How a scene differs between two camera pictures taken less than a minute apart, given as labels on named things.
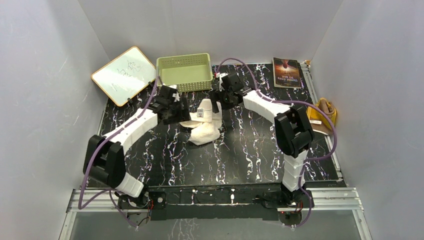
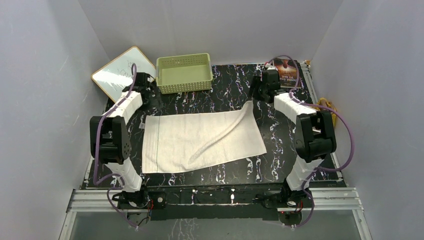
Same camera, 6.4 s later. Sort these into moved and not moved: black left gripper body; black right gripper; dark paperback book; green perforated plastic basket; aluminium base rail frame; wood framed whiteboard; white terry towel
Moved: black right gripper; white terry towel; black left gripper body
Not moved: dark paperback book; aluminium base rail frame; wood framed whiteboard; green perforated plastic basket
